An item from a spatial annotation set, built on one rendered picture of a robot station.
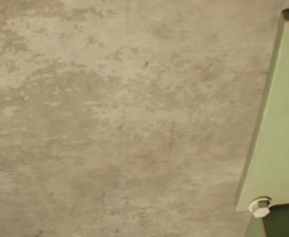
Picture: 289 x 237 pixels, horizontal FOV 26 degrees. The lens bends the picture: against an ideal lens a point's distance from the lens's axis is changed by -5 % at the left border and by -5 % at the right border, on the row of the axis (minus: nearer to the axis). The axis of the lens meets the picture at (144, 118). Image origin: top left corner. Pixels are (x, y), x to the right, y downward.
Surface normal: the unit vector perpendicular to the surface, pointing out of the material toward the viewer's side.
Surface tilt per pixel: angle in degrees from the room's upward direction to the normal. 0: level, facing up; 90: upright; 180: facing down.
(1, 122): 0
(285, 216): 90
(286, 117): 0
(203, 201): 0
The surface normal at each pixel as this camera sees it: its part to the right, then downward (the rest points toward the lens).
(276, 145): 0.10, 0.73
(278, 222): 0.06, -0.69
